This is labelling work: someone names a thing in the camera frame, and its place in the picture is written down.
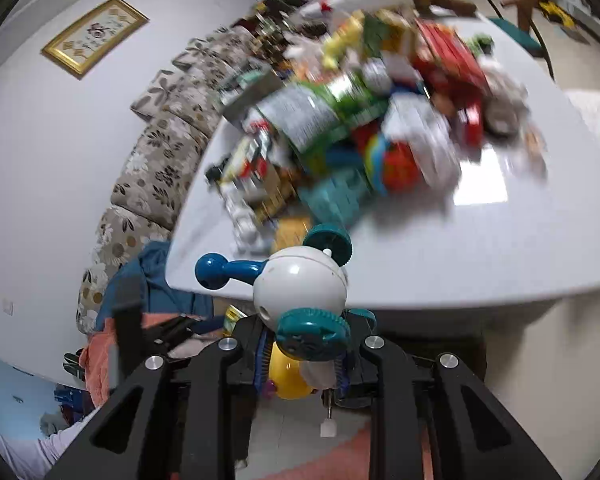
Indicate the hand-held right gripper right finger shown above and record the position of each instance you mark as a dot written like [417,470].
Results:
[365,375]

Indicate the grey box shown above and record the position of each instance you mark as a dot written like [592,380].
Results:
[247,92]

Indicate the teal plastic basket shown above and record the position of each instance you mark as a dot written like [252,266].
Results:
[335,200]

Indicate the gold framed wall picture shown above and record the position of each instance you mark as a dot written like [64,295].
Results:
[94,36]

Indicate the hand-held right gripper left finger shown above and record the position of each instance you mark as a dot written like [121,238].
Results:
[245,355]

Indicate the floral sofa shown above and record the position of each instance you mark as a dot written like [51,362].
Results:
[155,175]

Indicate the blue cloth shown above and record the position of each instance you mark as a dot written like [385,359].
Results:
[150,280]

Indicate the person's left forearm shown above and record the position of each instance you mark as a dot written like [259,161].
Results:
[40,452]

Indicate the blue plastic toy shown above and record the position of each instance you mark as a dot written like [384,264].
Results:
[75,400]

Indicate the wooden chair green seat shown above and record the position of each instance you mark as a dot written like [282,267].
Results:
[517,35]

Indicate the large green snack bag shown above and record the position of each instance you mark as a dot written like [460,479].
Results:
[315,115]

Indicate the yellow toy vehicle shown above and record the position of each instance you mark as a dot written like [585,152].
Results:
[557,14]

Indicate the wall socket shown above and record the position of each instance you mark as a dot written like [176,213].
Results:
[8,306]

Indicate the colourful dumbbell rattle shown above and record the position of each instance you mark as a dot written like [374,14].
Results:
[400,165]

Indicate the floral throw pillow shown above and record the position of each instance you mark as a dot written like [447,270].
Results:
[194,55]
[155,94]

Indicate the red packaging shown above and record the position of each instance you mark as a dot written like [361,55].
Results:
[450,75]

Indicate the black figurine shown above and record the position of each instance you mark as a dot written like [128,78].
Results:
[216,171]

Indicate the white ball toy teal gears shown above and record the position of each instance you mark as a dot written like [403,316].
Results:
[300,285]

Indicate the orange towel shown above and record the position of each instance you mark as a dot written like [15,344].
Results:
[100,360]

